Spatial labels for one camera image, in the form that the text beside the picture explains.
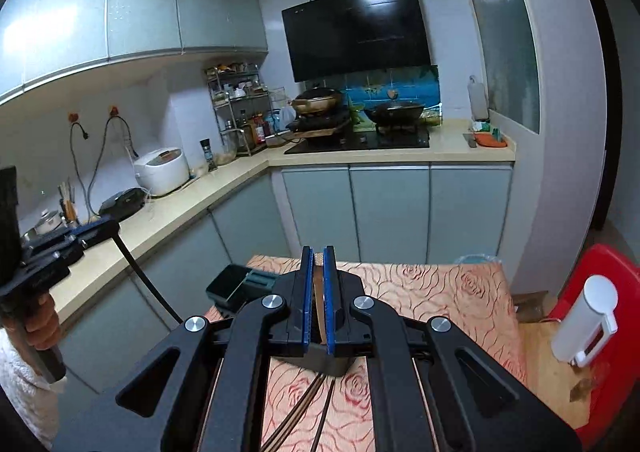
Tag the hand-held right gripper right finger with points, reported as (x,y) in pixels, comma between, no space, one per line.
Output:
(329,292)

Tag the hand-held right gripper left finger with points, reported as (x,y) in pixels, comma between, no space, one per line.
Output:
(308,292)

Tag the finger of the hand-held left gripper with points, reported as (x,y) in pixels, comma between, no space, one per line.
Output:
(97,231)

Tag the brown wooden chopstick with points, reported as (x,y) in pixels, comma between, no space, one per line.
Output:
(318,312)

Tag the bunch of wooden chopsticks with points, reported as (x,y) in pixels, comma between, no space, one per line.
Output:
(292,417)

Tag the person's left forearm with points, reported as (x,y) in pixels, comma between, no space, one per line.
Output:
(22,392)

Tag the person's left hand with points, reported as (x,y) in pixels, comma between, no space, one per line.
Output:
(44,324)

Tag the black electric griddle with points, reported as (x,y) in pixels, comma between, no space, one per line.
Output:
(122,204)

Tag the steel pot with lid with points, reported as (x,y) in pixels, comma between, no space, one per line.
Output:
(45,224)

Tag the white rice cooker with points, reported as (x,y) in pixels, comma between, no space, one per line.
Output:
(162,172)

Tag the grey base cabinets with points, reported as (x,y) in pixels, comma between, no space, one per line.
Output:
(390,212)

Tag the beige kitchen countertop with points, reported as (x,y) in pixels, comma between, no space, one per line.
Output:
(210,192)

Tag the black pepper grinder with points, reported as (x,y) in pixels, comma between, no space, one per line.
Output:
(209,155)

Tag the black gas cooktop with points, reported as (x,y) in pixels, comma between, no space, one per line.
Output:
(360,142)

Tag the glass jar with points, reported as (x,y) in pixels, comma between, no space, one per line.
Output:
(227,150)

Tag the red label bottle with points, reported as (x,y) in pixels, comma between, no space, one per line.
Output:
(259,131)

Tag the black induction cooker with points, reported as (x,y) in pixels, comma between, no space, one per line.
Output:
(317,123)

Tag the dark sauce bottle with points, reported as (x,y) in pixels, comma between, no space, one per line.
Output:
(244,125)

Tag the black wok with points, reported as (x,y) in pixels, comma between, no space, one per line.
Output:
(395,113)

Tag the wok with lid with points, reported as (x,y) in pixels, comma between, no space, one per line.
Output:
(317,101)

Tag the metal spice rack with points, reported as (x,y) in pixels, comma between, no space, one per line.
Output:
(240,97)

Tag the cardboard box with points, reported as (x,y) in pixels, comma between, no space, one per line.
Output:
(535,306)

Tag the blue printed splash guard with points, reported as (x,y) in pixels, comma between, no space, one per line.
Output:
(370,87)

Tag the orange cloth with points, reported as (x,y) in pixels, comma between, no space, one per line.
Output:
(487,142)

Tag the white plastic bottle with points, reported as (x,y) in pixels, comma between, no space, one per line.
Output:
(478,100)

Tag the white electric kettle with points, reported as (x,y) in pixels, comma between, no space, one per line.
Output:
(587,322)

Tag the black range hood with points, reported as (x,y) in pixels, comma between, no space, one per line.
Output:
(355,32)

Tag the red plastic chair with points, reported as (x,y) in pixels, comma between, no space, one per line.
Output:
(615,262)

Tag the frosted glass window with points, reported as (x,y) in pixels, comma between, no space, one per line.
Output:
(505,32)

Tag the dark door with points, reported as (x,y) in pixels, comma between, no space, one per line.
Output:
(607,107)

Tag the pale wall cabinet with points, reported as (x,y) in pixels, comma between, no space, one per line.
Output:
(140,2)

